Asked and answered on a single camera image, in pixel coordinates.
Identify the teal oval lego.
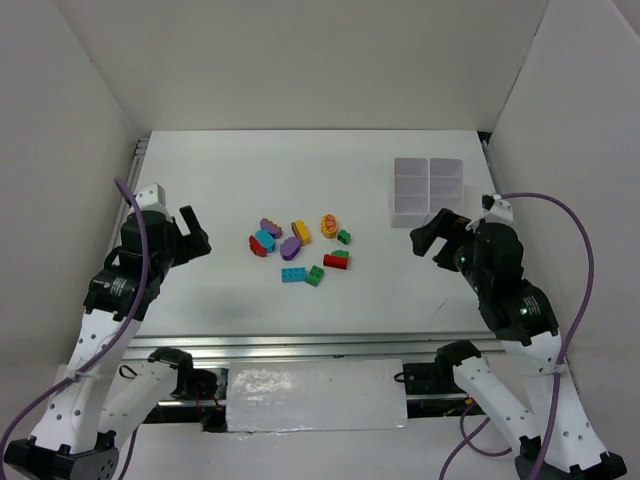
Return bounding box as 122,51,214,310
255,229,276,253

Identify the small green lego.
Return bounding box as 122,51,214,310
337,229,351,245

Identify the red rectangular lego brick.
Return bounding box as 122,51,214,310
323,254,349,270

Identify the green half-round lego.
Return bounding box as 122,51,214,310
331,250,349,262

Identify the green square lego plate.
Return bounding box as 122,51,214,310
305,265,324,287

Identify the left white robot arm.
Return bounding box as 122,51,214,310
1,206,216,479

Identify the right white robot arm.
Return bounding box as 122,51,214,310
410,209,627,479

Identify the white compartment organizer tray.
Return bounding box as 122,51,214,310
390,157,465,229

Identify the purple brown half-round lego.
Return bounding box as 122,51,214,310
259,217,283,239

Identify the purple oval lego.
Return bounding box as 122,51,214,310
280,236,301,261

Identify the yellow butterfly lego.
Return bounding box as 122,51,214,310
320,214,339,239

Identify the teal flat lego plate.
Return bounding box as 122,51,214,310
281,267,307,283

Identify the yellow brown lego brick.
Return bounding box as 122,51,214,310
291,220,312,246

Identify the white foil-taped panel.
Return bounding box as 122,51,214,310
226,359,408,433

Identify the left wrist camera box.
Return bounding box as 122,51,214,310
135,183,166,212

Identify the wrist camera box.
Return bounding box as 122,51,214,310
466,194,514,232
135,183,166,212

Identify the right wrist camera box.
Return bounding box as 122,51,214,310
466,194,514,232

